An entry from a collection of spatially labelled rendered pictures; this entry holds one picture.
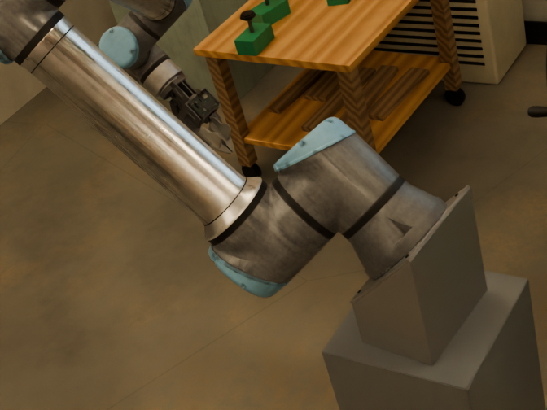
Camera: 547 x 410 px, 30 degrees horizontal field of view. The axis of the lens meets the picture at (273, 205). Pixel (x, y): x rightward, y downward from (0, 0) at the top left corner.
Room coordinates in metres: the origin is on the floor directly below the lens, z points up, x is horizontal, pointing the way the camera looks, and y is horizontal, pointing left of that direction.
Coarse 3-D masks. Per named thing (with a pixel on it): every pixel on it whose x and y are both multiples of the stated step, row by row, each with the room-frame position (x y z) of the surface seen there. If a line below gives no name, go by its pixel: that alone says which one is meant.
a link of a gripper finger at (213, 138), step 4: (200, 128) 2.09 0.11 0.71; (204, 128) 2.08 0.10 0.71; (200, 132) 2.09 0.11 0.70; (204, 132) 2.08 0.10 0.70; (208, 132) 2.07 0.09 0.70; (212, 132) 2.06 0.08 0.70; (204, 136) 2.08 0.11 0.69; (208, 136) 2.07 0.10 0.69; (212, 136) 2.06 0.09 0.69; (216, 136) 2.05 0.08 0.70; (220, 136) 2.05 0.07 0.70; (208, 140) 2.07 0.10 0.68; (212, 140) 2.07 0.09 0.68; (216, 140) 2.06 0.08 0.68; (220, 140) 2.05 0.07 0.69; (212, 144) 2.07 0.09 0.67; (216, 144) 2.06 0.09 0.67; (220, 144) 2.06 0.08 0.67; (212, 148) 2.07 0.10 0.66; (216, 148) 2.06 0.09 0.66; (220, 148) 2.06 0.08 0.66; (224, 148) 2.06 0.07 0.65; (228, 148) 2.07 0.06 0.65; (224, 152) 2.06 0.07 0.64; (228, 152) 2.06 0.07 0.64
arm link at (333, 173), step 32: (320, 128) 1.52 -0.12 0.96; (288, 160) 1.50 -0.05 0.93; (320, 160) 1.48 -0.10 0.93; (352, 160) 1.47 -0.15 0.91; (384, 160) 1.51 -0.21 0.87; (288, 192) 1.48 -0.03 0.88; (320, 192) 1.45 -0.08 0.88; (352, 192) 1.44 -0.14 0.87; (384, 192) 1.43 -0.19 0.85; (320, 224) 1.44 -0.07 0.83; (352, 224) 1.42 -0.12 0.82
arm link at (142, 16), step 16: (64, 0) 1.66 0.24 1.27; (112, 0) 1.87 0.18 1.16; (128, 0) 1.89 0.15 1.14; (144, 0) 1.94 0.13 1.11; (160, 0) 2.01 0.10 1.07; (176, 0) 2.09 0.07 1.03; (144, 16) 2.06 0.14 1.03; (160, 16) 2.06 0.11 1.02; (176, 16) 2.11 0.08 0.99; (160, 32) 2.10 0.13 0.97
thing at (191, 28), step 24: (192, 0) 3.42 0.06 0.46; (216, 0) 3.46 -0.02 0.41; (240, 0) 3.56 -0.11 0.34; (192, 24) 3.44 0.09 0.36; (216, 24) 3.43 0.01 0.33; (168, 48) 3.54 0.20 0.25; (192, 48) 3.46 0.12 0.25; (192, 72) 3.49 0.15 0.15; (240, 72) 3.47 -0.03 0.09; (264, 72) 3.58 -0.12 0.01; (216, 96) 3.44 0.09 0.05; (240, 96) 3.44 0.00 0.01
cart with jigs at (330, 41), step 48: (288, 0) 3.02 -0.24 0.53; (336, 0) 2.88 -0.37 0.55; (384, 0) 2.82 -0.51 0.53; (432, 0) 2.95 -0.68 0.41; (240, 48) 2.74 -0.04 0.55; (288, 48) 2.70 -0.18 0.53; (336, 48) 2.61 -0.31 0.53; (288, 96) 3.01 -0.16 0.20; (336, 96) 2.91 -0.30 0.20; (384, 96) 2.82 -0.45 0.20; (240, 144) 2.86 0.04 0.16; (288, 144) 2.75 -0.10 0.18; (384, 144) 2.60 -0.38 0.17
